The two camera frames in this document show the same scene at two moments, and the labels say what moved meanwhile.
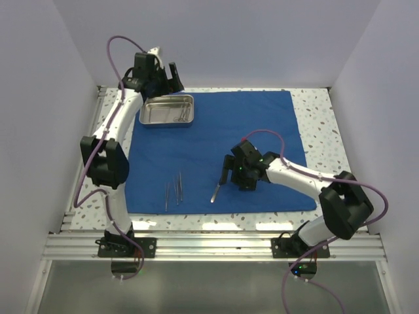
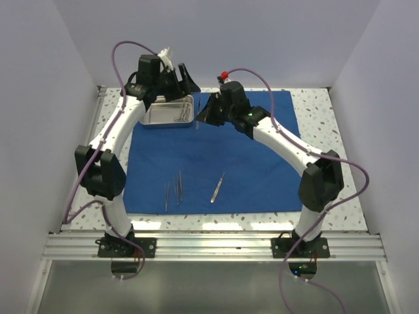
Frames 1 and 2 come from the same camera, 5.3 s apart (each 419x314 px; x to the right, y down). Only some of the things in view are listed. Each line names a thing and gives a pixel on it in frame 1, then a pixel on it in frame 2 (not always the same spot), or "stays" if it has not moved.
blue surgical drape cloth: (179, 169) stays
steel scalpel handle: (213, 196) stays
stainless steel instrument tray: (167, 109) stays
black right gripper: (231, 162) → (213, 101)
